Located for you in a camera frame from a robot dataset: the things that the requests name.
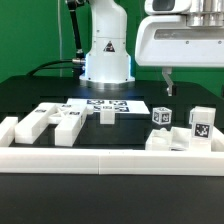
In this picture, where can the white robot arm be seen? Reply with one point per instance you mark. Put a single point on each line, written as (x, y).
(108, 64)

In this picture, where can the white tag sheet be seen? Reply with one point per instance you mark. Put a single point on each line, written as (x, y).
(120, 106)

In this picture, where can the white tagged cube left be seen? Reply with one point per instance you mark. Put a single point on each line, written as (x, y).
(161, 115)

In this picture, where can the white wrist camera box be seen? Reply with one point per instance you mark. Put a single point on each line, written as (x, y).
(162, 7)

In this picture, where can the white U-shaped fence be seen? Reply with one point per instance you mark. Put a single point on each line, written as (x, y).
(102, 162)

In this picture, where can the white chair seat part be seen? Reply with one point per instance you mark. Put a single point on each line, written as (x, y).
(180, 139)

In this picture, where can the white chair back frame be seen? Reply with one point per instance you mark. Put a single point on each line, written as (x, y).
(68, 119)

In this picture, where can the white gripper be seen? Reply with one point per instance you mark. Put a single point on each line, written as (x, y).
(166, 41)

